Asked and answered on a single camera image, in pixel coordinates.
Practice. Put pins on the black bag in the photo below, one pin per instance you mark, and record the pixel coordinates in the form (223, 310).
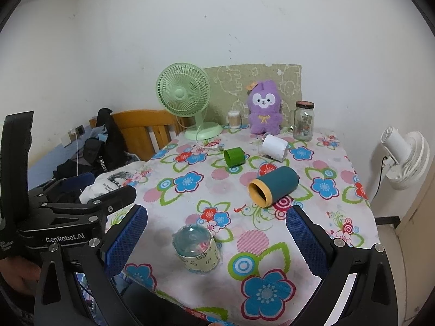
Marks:
(105, 149)

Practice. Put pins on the glass jar with lid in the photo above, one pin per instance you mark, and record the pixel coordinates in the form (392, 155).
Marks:
(303, 122)

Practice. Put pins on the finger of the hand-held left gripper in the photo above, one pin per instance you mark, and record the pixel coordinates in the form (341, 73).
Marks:
(81, 180)
(115, 197)

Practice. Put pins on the white fan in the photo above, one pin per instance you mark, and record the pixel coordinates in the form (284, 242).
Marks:
(407, 159)

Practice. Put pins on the green cup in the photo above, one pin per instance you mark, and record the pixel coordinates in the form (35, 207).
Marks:
(236, 157)

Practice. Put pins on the cotton swab container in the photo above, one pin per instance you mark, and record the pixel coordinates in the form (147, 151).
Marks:
(234, 119)

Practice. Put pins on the person's left hand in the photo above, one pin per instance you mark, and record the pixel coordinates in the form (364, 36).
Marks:
(18, 273)

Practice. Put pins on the patterned beige board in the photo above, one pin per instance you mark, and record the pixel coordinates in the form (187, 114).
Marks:
(231, 81)

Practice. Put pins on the teal cup with yellow rim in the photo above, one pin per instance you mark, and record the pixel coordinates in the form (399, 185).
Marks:
(280, 183)

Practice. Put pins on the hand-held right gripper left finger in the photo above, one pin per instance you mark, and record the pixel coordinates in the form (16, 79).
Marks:
(126, 239)

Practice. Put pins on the wall socket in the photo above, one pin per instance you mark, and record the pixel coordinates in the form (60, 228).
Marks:
(80, 130)

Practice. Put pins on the dark cloth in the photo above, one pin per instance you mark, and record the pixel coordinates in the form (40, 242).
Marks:
(66, 173)

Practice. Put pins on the clear cup with patterned sleeve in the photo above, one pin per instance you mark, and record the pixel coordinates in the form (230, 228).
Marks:
(198, 256)

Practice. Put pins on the white printed shirt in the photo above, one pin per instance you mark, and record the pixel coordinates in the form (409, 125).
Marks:
(112, 180)

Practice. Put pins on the green desk fan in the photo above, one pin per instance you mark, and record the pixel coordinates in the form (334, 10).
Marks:
(180, 91)

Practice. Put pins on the white cup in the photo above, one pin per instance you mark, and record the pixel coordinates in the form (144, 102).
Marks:
(275, 147)

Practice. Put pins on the purple plush toy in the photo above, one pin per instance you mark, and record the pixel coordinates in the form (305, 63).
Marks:
(263, 108)

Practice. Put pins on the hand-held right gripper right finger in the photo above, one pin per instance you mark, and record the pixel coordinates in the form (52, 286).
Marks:
(306, 241)

